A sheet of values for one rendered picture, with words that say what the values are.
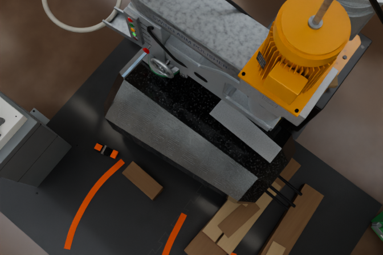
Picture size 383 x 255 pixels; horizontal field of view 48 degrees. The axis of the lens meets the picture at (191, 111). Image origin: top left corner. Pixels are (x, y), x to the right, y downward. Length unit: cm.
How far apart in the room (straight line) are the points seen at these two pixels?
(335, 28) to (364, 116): 232
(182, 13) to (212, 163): 107
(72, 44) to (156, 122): 136
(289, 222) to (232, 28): 182
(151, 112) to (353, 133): 170
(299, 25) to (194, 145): 138
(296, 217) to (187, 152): 104
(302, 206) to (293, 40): 207
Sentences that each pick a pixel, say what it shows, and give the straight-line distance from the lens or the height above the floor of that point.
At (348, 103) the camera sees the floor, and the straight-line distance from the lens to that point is 367.
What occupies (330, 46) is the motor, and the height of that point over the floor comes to 210.
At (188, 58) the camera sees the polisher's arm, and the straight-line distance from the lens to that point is 208.
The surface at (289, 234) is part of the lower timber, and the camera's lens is 325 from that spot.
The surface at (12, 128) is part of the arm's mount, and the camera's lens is 270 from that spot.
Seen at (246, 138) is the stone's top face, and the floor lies 82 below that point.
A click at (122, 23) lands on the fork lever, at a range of 271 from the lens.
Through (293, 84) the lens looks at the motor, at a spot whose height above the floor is 196.
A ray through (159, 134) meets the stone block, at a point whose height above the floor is 70.
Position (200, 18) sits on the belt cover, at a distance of 182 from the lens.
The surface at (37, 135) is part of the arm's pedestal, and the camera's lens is 286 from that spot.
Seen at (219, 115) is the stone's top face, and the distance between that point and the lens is 257.
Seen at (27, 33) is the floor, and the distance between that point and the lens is 390.
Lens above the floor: 330
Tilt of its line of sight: 75 degrees down
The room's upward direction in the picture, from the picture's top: 1 degrees clockwise
